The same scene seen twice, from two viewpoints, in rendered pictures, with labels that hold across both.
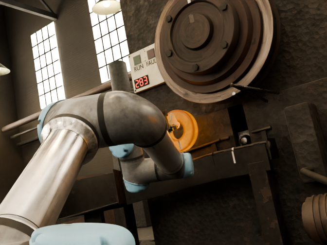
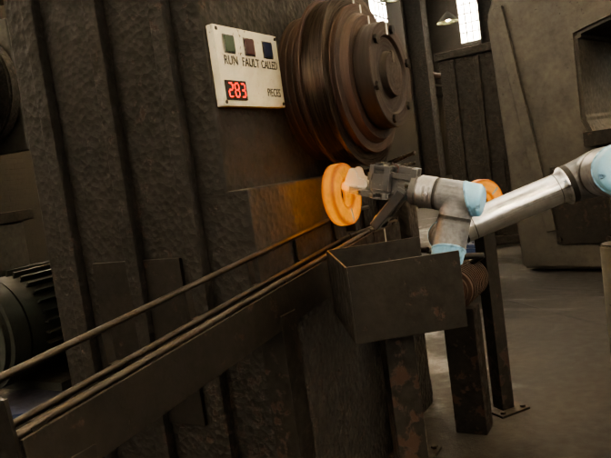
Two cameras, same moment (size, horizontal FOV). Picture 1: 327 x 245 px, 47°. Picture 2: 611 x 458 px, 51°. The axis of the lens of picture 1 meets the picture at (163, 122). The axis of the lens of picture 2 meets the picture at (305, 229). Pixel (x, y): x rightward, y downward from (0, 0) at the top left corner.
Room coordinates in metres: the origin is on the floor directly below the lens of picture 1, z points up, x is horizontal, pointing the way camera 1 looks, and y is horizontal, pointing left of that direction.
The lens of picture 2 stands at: (1.60, 1.54, 0.90)
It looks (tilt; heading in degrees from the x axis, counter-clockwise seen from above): 5 degrees down; 266
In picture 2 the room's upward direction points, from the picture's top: 8 degrees counter-clockwise
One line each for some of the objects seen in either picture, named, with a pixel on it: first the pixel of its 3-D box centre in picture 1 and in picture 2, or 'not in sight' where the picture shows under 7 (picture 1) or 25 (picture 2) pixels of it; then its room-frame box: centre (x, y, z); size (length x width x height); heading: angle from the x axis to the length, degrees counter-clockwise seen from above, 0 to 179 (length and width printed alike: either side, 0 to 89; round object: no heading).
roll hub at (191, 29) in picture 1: (198, 32); (385, 75); (1.22, -0.17, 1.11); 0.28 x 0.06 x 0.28; 56
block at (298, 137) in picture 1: (309, 142); (398, 225); (1.18, -0.43, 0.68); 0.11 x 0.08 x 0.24; 146
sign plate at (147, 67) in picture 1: (154, 64); (248, 69); (1.58, -0.01, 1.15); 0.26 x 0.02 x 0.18; 56
